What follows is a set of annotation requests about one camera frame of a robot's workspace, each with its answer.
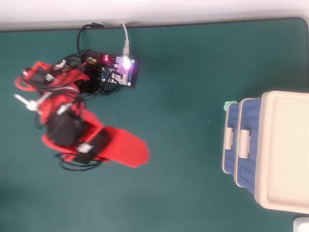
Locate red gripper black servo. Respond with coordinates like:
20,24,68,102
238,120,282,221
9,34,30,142
71,126,151,168

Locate blue drawer beige handle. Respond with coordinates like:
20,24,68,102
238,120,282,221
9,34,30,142
234,97,263,197
221,102,240,175

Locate beige plastic drawer cabinet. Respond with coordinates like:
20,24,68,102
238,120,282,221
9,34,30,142
253,90,309,215

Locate dark green table mat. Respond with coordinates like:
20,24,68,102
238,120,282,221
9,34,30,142
0,16,309,232

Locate controller circuit board black base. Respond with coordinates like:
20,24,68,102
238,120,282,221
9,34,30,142
82,49,140,90

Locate small green object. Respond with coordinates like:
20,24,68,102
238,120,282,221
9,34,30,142
223,101,237,112

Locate white object at edge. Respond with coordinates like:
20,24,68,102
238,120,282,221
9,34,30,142
293,217,309,232

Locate white USB cable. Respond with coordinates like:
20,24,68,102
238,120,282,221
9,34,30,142
121,23,131,58

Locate black power cable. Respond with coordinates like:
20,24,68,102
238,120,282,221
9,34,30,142
76,22,106,55

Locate black and red arm wires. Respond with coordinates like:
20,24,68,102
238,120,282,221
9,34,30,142
14,49,121,172

